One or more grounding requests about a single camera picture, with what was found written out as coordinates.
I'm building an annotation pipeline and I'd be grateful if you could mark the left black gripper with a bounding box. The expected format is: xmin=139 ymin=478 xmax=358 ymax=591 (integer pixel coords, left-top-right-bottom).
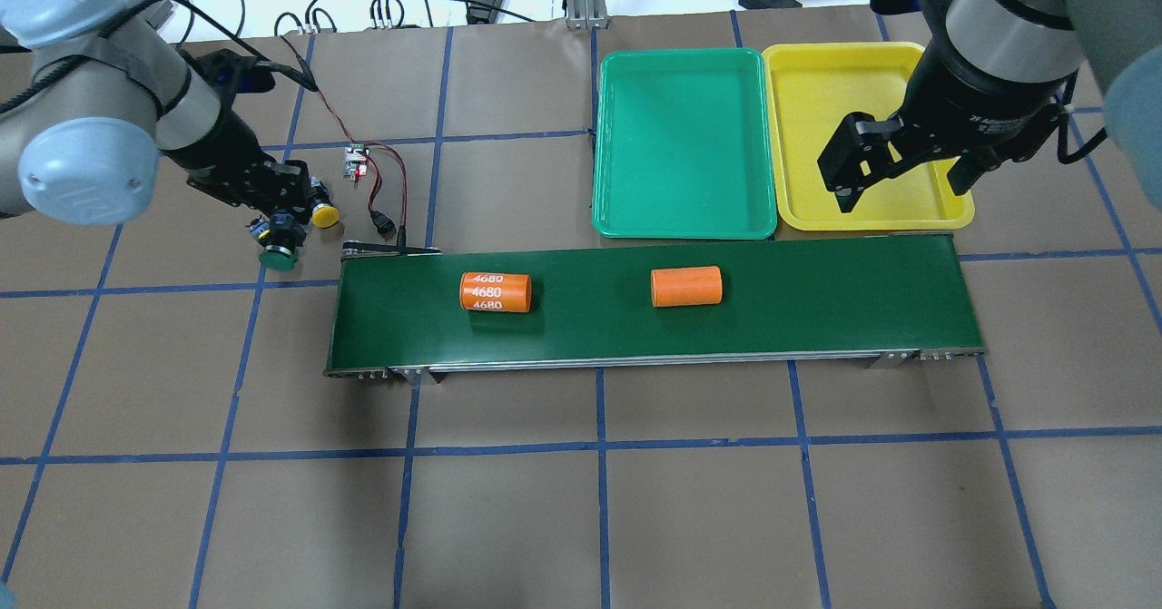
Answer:
xmin=182 ymin=110 xmax=311 ymax=224

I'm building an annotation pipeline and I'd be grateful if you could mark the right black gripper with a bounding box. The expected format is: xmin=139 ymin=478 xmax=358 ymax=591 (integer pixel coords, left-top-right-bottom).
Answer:
xmin=817 ymin=73 xmax=1068 ymax=213

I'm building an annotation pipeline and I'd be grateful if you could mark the yellow push button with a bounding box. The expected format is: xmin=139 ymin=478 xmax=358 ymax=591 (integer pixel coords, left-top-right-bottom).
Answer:
xmin=307 ymin=175 xmax=340 ymax=230

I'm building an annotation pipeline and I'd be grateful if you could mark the green push button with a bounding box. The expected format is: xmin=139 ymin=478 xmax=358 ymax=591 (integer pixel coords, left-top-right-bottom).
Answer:
xmin=246 ymin=212 xmax=307 ymax=271

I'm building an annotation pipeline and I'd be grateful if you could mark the orange cylinder with 4680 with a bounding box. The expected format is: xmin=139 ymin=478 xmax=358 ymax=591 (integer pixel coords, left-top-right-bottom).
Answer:
xmin=459 ymin=271 xmax=535 ymax=314

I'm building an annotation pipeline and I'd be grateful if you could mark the plain orange cylinder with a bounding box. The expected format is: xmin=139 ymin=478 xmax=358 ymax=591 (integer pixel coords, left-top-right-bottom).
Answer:
xmin=650 ymin=266 xmax=724 ymax=309

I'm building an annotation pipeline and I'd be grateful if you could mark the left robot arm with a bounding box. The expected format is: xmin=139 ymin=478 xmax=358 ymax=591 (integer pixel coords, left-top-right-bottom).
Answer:
xmin=3 ymin=0 xmax=320 ymax=225

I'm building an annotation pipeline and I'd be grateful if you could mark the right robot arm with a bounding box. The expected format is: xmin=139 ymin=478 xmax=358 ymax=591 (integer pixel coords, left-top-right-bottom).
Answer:
xmin=817 ymin=0 xmax=1161 ymax=213

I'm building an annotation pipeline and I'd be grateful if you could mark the small controller circuit board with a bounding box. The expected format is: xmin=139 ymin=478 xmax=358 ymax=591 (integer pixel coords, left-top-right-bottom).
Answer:
xmin=343 ymin=142 xmax=370 ymax=184

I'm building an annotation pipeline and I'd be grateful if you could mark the yellow plastic tray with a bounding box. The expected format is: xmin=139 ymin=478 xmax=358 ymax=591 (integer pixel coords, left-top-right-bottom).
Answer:
xmin=761 ymin=42 xmax=976 ymax=232

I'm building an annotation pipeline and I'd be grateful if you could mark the green conveyor belt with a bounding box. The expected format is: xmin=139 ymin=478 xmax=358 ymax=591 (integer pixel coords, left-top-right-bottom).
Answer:
xmin=323 ymin=234 xmax=985 ymax=378

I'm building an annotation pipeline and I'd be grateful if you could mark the green plastic tray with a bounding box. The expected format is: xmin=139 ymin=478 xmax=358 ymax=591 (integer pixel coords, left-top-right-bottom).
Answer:
xmin=591 ymin=46 xmax=779 ymax=241

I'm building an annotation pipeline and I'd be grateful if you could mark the black power adapter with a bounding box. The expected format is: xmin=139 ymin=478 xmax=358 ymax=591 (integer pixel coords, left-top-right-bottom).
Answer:
xmin=466 ymin=0 xmax=505 ymax=26

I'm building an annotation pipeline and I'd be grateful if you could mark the red black power cable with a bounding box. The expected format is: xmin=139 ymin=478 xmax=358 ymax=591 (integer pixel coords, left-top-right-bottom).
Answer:
xmin=277 ymin=33 xmax=409 ymax=248

